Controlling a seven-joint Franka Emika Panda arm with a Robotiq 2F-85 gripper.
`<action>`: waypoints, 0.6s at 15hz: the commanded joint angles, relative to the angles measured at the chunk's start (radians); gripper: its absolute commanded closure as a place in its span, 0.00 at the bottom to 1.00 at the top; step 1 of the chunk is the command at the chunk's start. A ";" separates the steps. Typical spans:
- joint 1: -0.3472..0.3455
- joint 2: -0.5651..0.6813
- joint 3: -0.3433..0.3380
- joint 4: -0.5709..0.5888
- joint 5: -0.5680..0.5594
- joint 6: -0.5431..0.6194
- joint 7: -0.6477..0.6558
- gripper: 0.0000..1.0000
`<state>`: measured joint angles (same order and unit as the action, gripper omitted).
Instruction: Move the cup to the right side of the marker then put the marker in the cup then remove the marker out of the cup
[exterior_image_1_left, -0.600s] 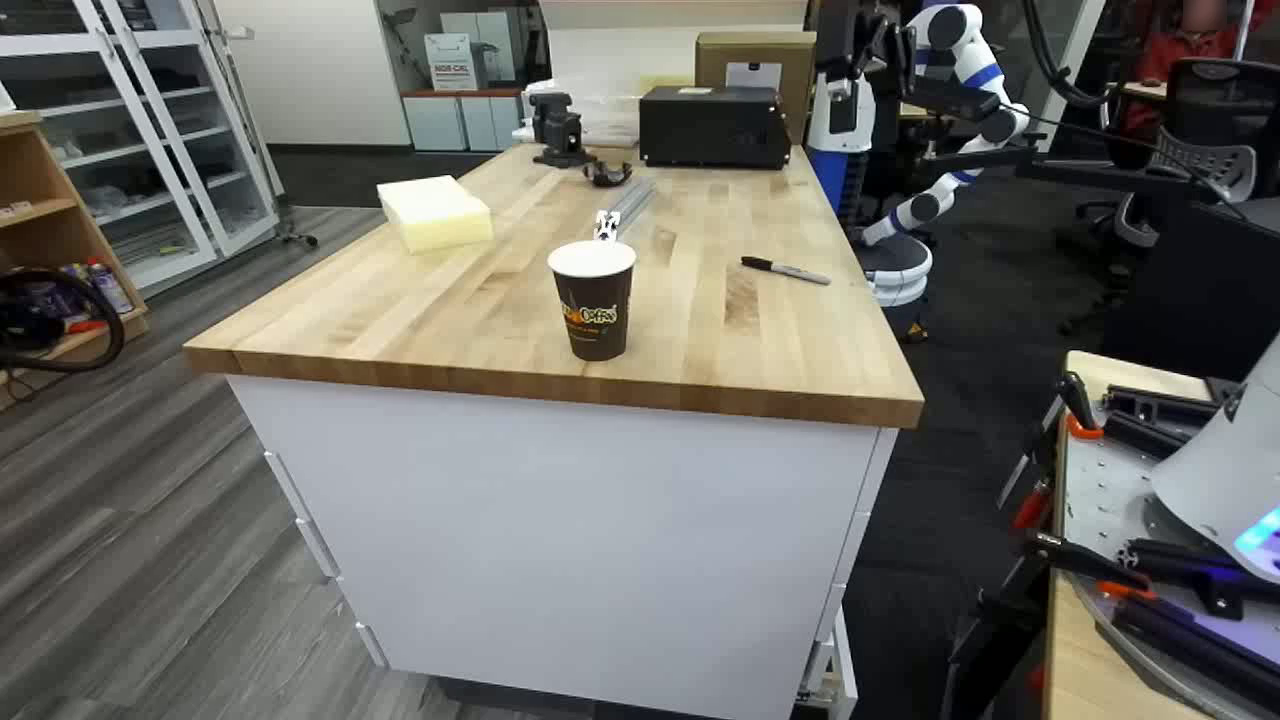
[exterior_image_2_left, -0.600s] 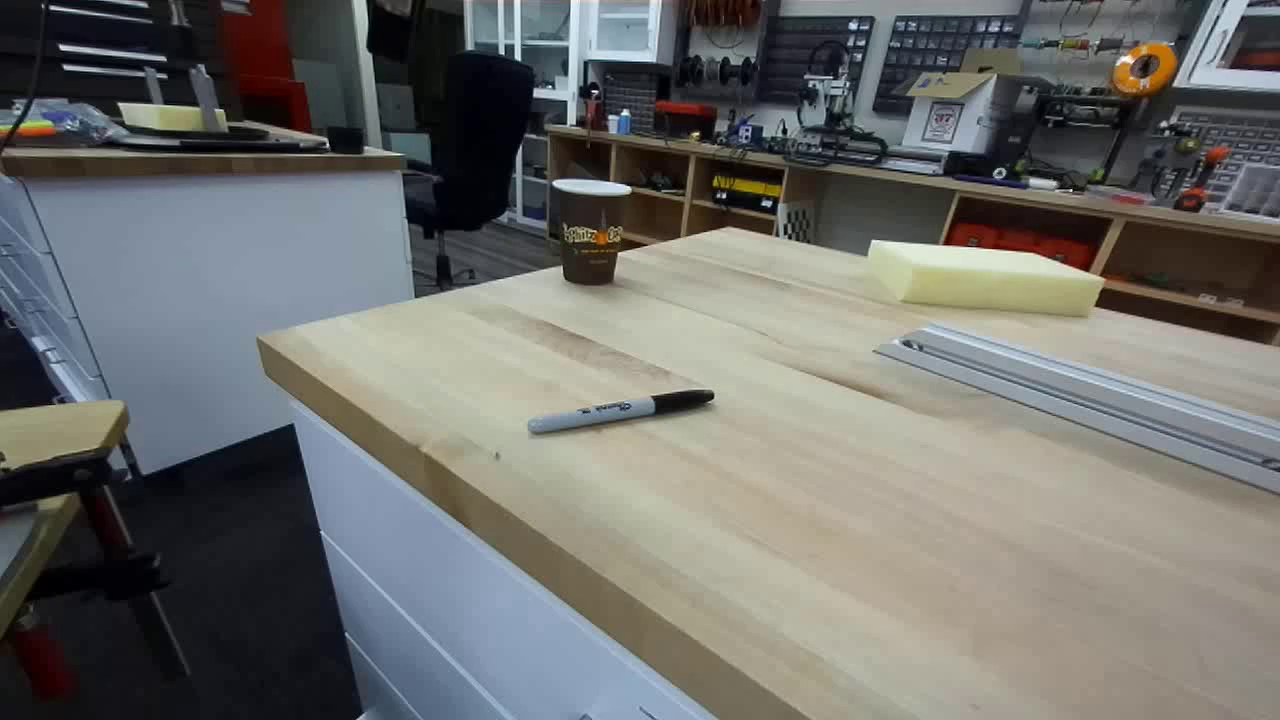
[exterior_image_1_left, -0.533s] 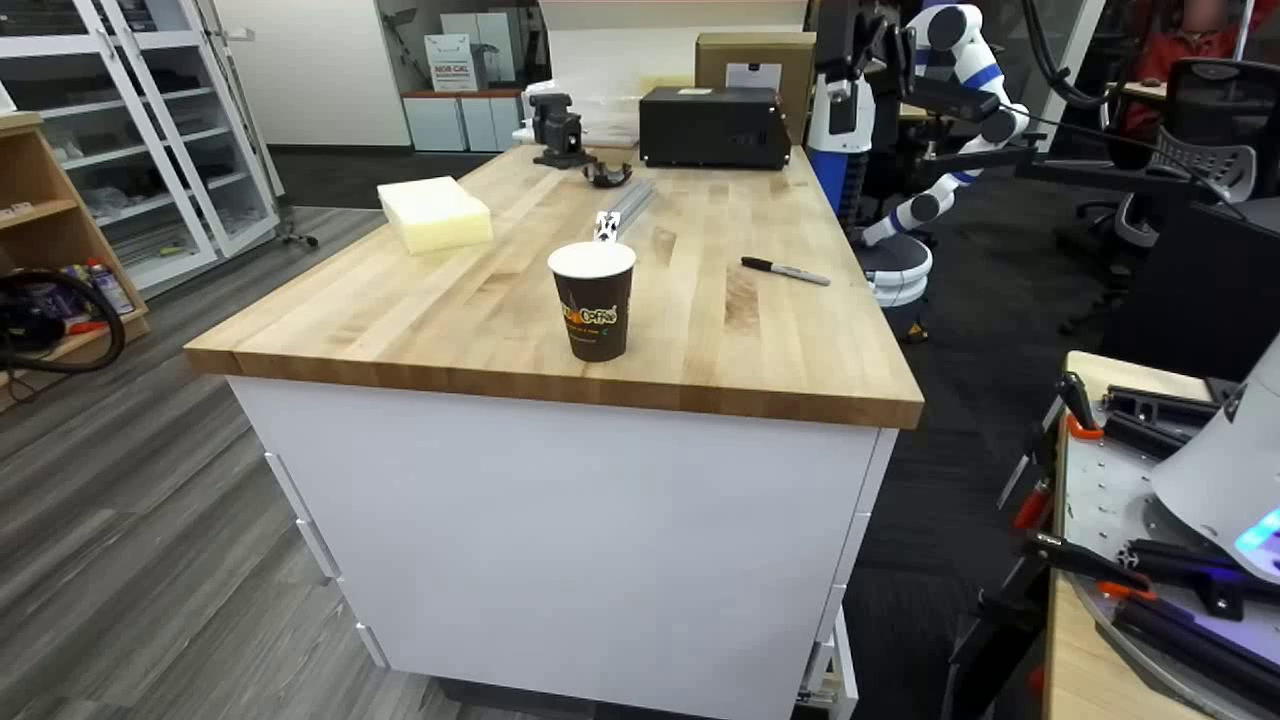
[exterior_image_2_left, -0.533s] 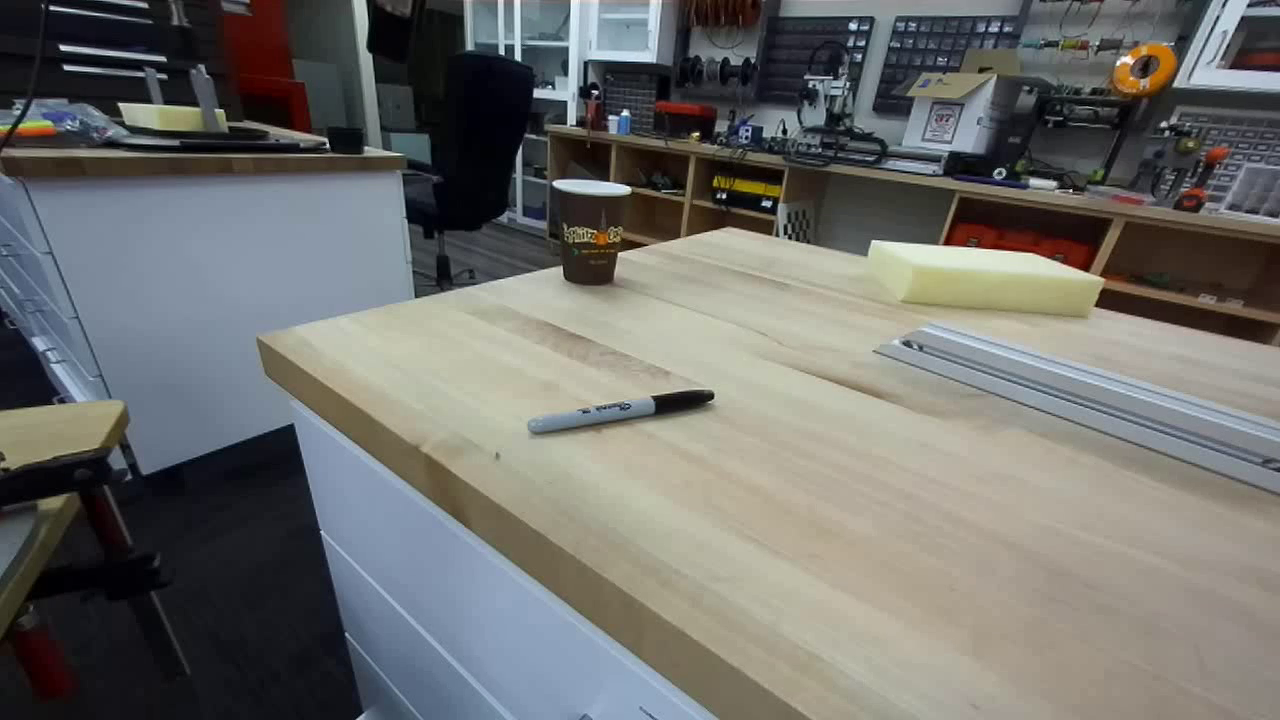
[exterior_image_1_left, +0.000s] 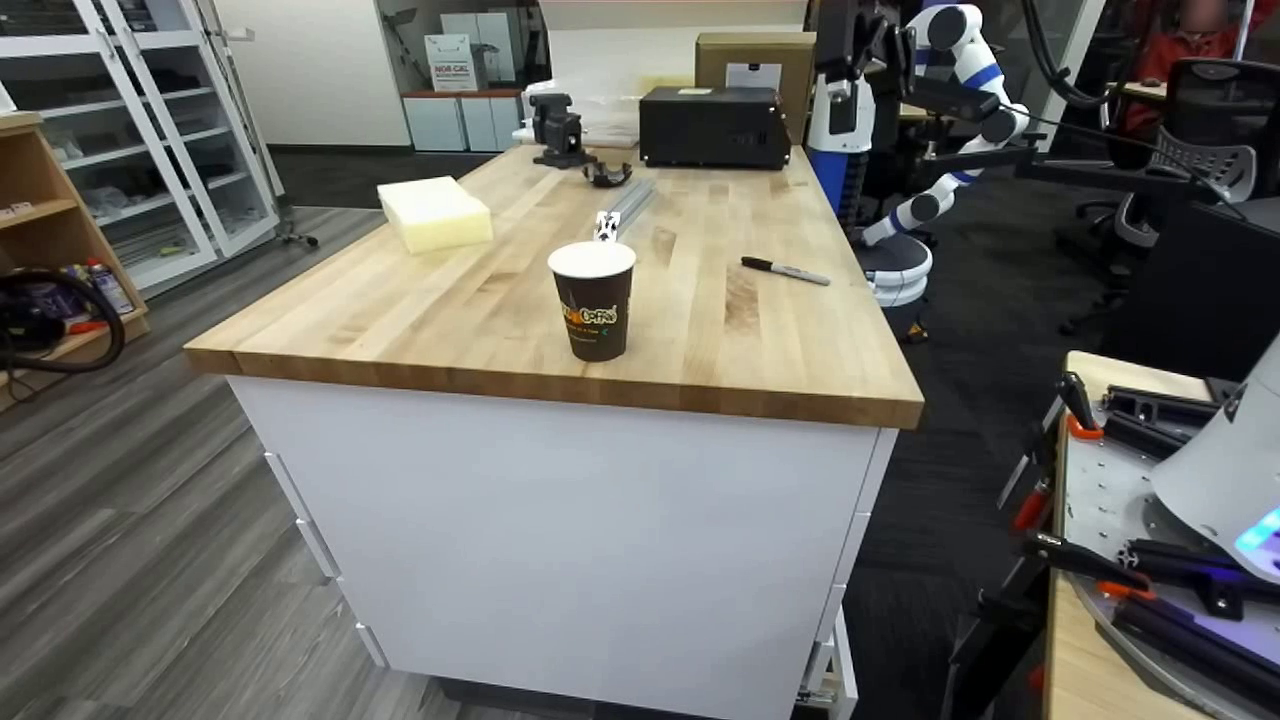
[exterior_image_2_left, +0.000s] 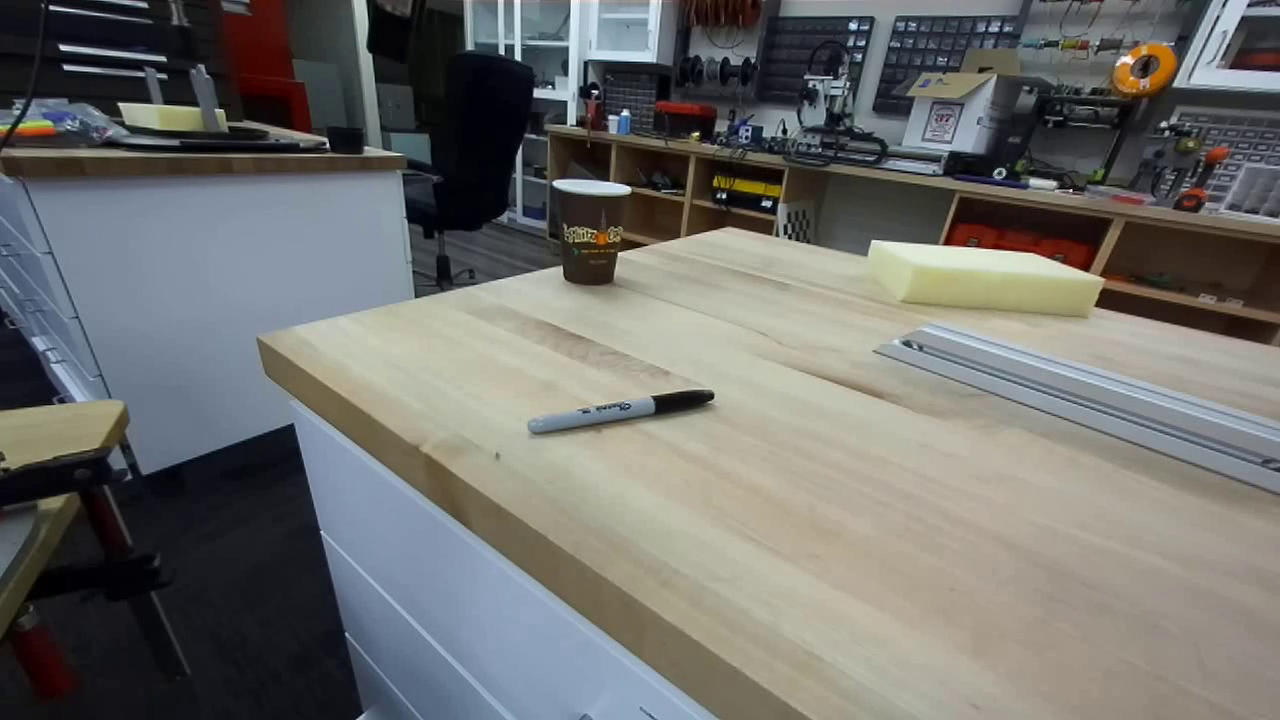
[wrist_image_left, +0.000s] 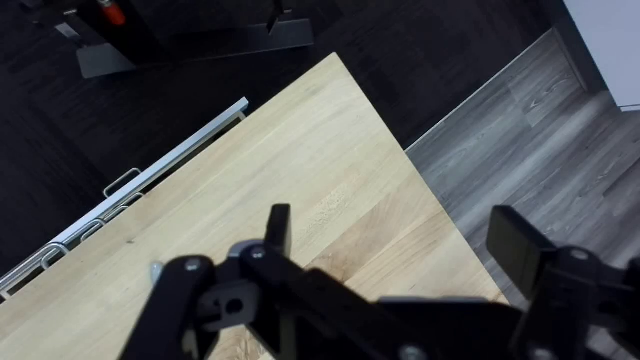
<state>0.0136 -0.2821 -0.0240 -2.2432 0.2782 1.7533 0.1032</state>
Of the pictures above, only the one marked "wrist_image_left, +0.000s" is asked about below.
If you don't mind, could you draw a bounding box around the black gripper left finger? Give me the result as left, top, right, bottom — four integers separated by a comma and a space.
117, 203, 427, 360

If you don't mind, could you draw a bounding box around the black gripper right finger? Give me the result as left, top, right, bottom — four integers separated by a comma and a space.
483, 205, 640, 360

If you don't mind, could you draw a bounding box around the white panel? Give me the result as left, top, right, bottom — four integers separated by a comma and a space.
561, 0, 640, 114

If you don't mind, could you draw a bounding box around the black equipment stand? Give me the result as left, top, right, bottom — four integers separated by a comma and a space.
17, 0, 316, 80

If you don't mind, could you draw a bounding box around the red handle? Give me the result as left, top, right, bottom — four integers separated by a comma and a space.
96, 0, 128, 29

